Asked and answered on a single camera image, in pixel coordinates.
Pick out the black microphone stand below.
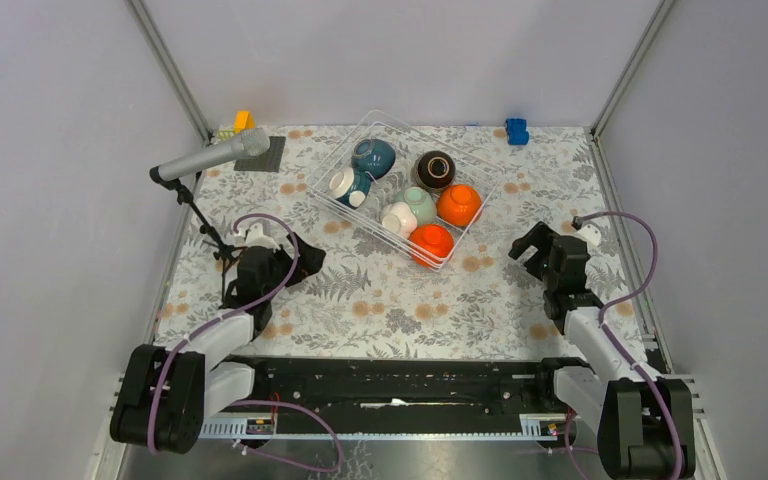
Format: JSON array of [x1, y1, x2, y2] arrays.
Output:
[[169, 179, 240, 292]]

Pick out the yellow toy block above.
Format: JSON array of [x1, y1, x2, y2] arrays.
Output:
[[233, 110, 256, 134]]

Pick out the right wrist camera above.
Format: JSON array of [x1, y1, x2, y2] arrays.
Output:
[[571, 217, 602, 248]]

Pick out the black gold-rimmed bowl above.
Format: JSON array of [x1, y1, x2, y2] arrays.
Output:
[[411, 150, 457, 193]]

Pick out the silver microphone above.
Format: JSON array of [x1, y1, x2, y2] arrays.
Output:
[[149, 127, 270, 186]]

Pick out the dark blue glazed bowl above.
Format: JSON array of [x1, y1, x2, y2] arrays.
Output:
[[350, 138, 396, 180]]

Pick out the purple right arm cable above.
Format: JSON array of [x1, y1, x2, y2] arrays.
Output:
[[536, 210, 685, 480]]

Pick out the orange bowl lower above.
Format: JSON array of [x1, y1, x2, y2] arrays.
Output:
[[408, 224, 455, 268]]

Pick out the light green toy block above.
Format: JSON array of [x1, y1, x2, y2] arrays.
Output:
[[216, 129, 234, 141]]

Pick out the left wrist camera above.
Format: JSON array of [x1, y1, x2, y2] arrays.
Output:
[[235, 223, 279, 250]]

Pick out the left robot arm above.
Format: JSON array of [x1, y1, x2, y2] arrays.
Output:
[[109, 227, 326, 454]]

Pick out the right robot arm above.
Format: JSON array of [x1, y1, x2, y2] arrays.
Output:
[[509, 222, 696, 479]]

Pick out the teal and white bowl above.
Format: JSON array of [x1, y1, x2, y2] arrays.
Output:
[[328, 166, 372, 209]]

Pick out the orange bowl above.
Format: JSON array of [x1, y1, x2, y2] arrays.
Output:
[[408, 224, 455, 268], [436, 184, 482, 227]]

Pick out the grey lego baseplate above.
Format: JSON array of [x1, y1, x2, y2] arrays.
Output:
[[234, 136, 286, 173]]

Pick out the blue toy block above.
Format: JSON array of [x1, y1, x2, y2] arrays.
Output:
[[505, 118, 530, 146]]

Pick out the white wire dish rack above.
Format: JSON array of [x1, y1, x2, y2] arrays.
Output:
[[311, 110, 503, 270]]

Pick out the orange bowl upper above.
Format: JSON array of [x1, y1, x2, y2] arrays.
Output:
[[436, 184, 482, 227]]

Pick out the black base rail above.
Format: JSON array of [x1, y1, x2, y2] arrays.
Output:
[[198, 356, 585, 439]]

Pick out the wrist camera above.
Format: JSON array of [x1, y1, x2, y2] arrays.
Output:
[[235, 223, 279, 250], [571, 217, 602, 248]]

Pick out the pale green bowl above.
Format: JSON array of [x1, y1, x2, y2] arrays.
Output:
[[394, 186, 437, 226]]

